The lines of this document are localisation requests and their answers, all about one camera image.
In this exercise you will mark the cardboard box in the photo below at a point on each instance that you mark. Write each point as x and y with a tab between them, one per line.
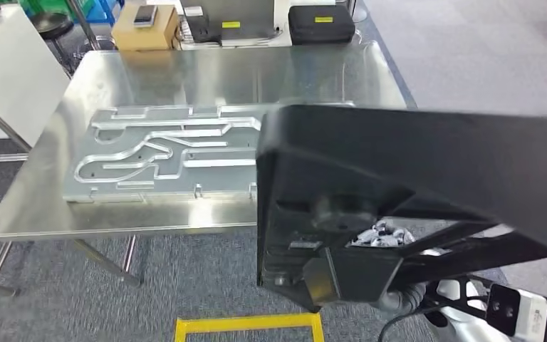
146	37

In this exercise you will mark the grey phone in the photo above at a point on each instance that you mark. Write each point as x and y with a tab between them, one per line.
145	15

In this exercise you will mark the grey equipment case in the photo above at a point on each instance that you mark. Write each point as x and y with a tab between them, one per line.
250	14

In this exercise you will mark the black stool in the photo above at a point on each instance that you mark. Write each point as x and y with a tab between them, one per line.
51	23

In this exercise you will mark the black case with yellow label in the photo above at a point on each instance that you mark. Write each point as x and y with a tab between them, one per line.
320	30

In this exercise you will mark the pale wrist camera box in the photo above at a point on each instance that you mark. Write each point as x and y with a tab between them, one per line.
533	316

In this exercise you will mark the silver metal fixture plate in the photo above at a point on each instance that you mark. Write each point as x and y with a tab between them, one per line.
160	160

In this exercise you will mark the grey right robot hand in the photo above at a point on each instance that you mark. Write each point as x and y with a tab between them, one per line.
382	238

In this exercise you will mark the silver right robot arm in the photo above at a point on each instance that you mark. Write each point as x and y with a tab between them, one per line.
462	325

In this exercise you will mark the black plastic frame part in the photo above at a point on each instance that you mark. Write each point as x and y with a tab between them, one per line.
396	156

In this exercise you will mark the white cabinet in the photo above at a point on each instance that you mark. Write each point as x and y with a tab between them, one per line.
14	71

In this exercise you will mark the black camera bracket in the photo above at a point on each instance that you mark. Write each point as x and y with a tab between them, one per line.
462	295

